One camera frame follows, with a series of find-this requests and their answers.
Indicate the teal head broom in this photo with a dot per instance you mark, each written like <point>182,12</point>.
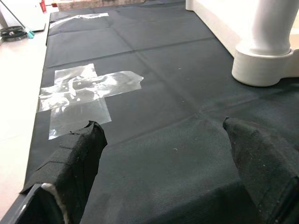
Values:
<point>31,35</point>

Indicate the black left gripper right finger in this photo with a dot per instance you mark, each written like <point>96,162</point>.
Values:
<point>261,163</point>

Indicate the crumpled clear plastic wrap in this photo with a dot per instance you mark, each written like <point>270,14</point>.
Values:
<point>88,93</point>

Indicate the flat clear plastic wrap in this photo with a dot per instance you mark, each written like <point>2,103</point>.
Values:
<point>79,17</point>

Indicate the red bottle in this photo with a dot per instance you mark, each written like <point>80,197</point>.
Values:
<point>43,5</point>

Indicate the patterned cloth covered stand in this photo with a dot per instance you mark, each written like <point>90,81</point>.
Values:
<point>93,2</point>

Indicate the white appliance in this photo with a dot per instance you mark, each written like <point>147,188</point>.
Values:
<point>21,14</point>

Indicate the white plastic table leg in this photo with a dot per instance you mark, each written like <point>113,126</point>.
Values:
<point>271,23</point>

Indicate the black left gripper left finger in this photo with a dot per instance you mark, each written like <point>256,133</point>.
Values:
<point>77,163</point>

